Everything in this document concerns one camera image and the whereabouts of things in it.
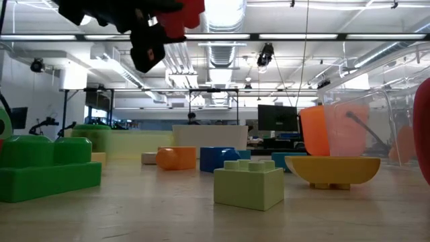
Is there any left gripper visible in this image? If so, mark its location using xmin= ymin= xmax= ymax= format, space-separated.
xmin=56 ymin=0 xmax=187 ymax=74

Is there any red toy block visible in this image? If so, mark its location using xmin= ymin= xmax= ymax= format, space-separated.
xmin=155 ymin=0 xmax=206 ymax=40

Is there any yellow square toy block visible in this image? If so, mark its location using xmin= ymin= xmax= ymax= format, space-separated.
xmin=91 ymin=152 xmax=108 ymax=168

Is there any blue toy block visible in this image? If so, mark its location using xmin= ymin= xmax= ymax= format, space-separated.
xmin=200 ymin=147 xmax=243 ymax=173

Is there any cyan toy block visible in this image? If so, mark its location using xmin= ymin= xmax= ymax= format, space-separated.
xmin=271 ymin=152 xmax=308 ymax=173

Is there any green stepped toy block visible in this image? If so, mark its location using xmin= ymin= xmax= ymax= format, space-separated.
xmin=0 ymin=134 xmax=103 ymax=204

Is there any yellow bowl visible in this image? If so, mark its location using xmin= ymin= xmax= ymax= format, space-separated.
xmin=284 ymin=155 xmax=382 ymax=191

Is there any yellow translucent plastic bin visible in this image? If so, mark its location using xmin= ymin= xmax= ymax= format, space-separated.
xmin=63 ymin=129 xmax=175 ymax=161

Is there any black ceiling spotlight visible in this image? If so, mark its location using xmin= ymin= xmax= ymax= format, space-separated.
xmin=29 ymin=57 xmax=46 ymax=74

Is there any orange stepped toy block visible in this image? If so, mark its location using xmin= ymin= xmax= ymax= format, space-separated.
xmin=155 ymin=146 xmax=198 ymax=171

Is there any large black monitor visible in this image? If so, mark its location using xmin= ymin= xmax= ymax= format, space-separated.
xmin=257 ymin=104 xmax=299 ymax=132

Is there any small black monitor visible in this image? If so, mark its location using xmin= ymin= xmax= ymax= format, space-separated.
xmin=9 ymin=106 xmax=29 ymax=130

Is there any dark background desk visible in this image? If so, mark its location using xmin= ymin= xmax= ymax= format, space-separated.
xmin=250 ymin=129 xmax=305 ymax=156

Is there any orange plastic bucket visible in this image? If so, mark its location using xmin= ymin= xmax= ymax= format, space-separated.
xmin=298 ymin=104 xmax=370 ymax=157

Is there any light green toy block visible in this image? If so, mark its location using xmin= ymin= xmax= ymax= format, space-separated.
xmin=213 ymin=159 xmax=285 ymax=212

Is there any clear plastic container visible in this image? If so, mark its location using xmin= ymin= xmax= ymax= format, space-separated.
xmin=317 ymin=43 xmax=430 ymax=169

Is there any black background table frame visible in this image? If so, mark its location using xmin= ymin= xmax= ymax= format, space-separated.
xmin=59 ymin=87 xmax=240 ymax=127

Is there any silver ventilation duct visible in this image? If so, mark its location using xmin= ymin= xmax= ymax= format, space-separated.
xmin=201 ymin=0 xmax=248 ymax=68

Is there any black overhead camera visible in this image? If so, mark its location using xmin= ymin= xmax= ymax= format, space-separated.
xmin=256 ymin=42 xmax=275 ymax=73

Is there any thin hanging cable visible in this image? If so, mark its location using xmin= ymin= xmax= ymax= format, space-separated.
xmin=294 ymin=0 xmax=310 ymax=108

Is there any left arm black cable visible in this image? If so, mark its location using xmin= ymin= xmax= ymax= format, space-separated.
xmin=0 ymin=0 xmax=8 ymax=34

